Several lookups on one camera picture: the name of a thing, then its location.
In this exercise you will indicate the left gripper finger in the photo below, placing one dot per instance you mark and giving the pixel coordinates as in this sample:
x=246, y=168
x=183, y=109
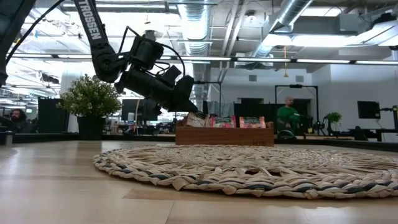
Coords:
x=186, y=88
x=185, y=107

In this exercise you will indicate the beige tea packet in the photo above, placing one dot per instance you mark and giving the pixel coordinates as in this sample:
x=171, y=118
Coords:
x=196, y=120

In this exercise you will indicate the red tea packet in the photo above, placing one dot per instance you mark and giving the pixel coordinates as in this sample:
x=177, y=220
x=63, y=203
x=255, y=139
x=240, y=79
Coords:
x=224, y=123

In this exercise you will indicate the orange tea packet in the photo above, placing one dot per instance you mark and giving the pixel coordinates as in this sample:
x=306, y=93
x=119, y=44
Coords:
x=252, y=123

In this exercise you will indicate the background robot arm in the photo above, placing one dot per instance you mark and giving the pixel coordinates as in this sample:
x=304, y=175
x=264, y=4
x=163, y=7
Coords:
x=325, y=121
x=395, y=115

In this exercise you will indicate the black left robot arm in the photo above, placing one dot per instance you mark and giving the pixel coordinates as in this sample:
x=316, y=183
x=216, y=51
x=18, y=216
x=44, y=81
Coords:
x=93, y=31

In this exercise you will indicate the black computer monitor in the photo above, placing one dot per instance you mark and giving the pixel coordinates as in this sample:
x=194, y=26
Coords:
x=140, y=112

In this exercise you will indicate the wooden compartment box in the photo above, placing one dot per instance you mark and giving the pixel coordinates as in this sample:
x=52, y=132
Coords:
x=224, y=137

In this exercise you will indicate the green potted plant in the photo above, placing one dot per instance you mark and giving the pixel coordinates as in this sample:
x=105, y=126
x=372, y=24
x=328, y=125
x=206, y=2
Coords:
x=90, y=96

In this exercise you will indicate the dark partition panel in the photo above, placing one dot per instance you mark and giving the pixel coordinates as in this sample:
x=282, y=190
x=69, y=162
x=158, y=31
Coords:
x=252, y=109

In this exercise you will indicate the linear ceiling light strip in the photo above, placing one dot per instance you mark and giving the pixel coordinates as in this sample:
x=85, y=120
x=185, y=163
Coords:
x=248, y=59

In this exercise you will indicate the round woven placemat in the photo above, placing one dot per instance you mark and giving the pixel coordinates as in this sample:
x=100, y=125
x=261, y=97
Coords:
x=248, y=172

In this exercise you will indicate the black partition panel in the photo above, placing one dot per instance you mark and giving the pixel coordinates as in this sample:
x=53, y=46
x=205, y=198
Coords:
x=51, y=115

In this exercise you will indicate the yellow hanging pendant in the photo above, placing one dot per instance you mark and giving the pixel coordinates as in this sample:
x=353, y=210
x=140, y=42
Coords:
x=285, y=74

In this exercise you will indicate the person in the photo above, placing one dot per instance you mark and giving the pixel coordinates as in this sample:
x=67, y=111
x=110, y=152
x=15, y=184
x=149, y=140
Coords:
x=287, y=118
x=17, y=119

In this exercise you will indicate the small green plant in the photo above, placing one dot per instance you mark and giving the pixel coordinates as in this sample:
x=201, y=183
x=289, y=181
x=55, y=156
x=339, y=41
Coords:
x=334, y=117

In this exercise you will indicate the dark background desk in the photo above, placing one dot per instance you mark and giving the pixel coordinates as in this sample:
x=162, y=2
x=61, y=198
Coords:
x=373, y=130

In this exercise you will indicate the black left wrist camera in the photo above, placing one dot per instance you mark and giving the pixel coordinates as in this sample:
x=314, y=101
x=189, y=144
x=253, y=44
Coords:
x=171, y=76

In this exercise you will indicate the black frame stand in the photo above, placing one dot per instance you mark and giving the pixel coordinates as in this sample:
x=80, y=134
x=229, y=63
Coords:
x=295, y=86
x=211, y=82

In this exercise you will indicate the silver ceiling duct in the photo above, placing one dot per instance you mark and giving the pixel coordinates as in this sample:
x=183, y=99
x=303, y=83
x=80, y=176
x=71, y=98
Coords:
x=196, y=28
x=292, y=12

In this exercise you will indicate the grey wall vent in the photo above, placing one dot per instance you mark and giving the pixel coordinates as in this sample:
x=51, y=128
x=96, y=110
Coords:
x=299, y=78
x=252, y=78

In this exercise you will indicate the black metal rail frame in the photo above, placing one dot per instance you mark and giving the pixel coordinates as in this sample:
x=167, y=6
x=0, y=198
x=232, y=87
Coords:
x=46, y=137

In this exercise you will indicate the black wall monitor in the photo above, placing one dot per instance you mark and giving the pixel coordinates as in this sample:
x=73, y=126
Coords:
x=368, y=109

